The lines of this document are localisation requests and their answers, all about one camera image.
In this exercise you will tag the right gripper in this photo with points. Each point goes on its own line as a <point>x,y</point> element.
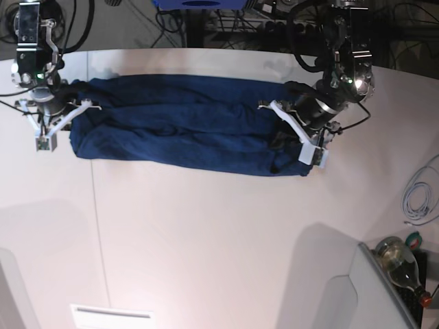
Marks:
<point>52,105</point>

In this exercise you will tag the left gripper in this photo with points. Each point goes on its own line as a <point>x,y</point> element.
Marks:
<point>313,114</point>

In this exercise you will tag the dark blue t-shirt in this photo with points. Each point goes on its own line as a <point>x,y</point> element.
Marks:
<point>197,122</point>

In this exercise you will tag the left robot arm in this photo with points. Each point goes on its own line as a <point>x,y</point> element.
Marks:
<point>344,59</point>

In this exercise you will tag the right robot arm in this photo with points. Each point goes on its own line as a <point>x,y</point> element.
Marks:
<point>39,58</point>

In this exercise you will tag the blue plastic bin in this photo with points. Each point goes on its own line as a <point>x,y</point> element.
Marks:
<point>200,4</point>

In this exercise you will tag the green tape roll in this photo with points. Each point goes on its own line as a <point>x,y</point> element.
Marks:
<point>414,240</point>

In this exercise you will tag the clear plastic bottle red cap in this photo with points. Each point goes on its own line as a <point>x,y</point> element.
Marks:
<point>398,261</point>

